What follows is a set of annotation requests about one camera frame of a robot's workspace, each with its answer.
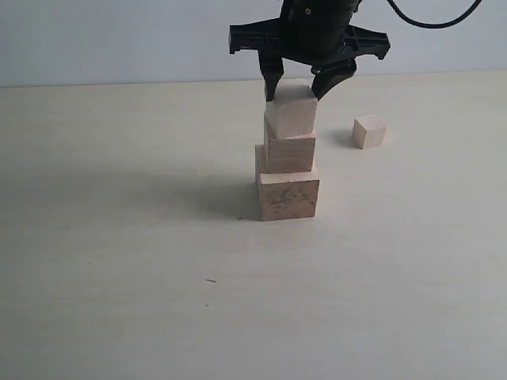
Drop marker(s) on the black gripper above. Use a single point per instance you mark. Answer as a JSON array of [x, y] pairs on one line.
[[315, 33]]

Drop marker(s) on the pale wooden cube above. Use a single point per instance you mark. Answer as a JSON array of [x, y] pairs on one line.
[[292, 111]]

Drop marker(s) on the medium wooden cube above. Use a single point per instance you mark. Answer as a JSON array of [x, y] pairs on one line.
[[289, 155]]

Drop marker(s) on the small wooden cube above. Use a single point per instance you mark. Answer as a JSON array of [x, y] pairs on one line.
[[369, 131]]

